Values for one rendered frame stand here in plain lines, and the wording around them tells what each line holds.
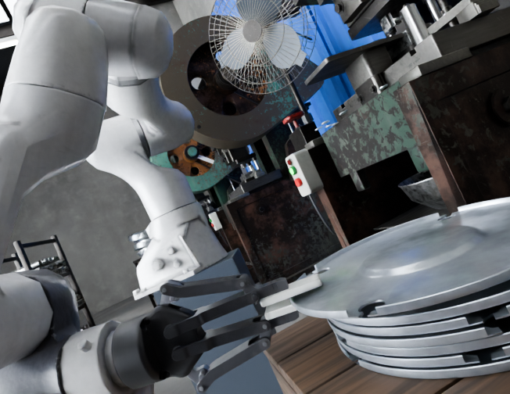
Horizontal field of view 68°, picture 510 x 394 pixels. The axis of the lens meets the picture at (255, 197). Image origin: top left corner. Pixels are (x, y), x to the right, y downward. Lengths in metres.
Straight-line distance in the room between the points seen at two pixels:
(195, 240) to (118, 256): 6.64
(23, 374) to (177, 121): 0.57
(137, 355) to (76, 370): 0.07
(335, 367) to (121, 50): 0.48
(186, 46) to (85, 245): 5.53
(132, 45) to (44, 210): 7.16
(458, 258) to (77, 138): 0.41
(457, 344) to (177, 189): 0.65
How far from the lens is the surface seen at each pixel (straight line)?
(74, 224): 7.56
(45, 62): 0.50
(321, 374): 0.40
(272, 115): 2.42
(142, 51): 0.58
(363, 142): 1.05
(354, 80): 1.10
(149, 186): 0.84
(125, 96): 0.76
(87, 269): 7.49
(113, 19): 0.59
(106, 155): 0.86
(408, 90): 0.80
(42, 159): 0.46
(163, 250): 0.83
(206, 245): 0.82
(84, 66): 0.50
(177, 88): 2.37
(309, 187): 1.15
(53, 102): 0.48
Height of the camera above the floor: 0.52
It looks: 2 degrees up
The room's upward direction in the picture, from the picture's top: 24 degrees counter-clockwise
